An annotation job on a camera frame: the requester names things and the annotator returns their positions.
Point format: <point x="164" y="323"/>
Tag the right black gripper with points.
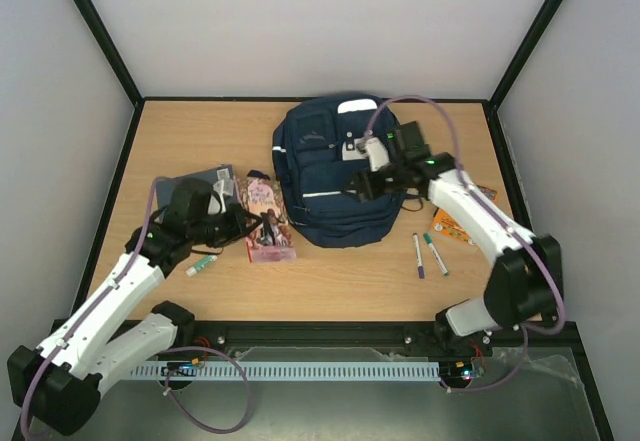
<point x="373" y="183"/>

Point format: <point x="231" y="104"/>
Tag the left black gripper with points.
<point x="239" y="222"/>

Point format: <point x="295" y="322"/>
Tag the pink illustrated paperback book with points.
<point x="273" y="241"/>

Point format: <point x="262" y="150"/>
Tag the navy blue student backpack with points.
<point x="314" y="156"/>

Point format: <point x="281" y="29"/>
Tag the orange illustrated paperback book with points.
<point x="472" y="210"/>

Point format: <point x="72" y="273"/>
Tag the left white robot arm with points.
<point x="62" y="380"/>

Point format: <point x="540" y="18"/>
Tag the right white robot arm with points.
<point x="523" y="289"/>

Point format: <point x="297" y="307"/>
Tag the green white glue stick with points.
<point x="201" y="265"/>

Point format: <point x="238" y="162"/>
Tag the green marker pen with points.
<point x="439" y="261"/>

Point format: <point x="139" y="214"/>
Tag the dark blue hardcover book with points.
<point x="200" y="181"/>

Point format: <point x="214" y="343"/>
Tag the purple marker pen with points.
<point x="419" y="257"/>

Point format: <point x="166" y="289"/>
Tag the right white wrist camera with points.
<point x="374" y="151"/>

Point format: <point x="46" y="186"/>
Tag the black aluminium frame rail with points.
<point x="318" y="334"/>

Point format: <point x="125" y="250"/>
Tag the light blue slotted cable duct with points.
<point x="302" y="371"/>

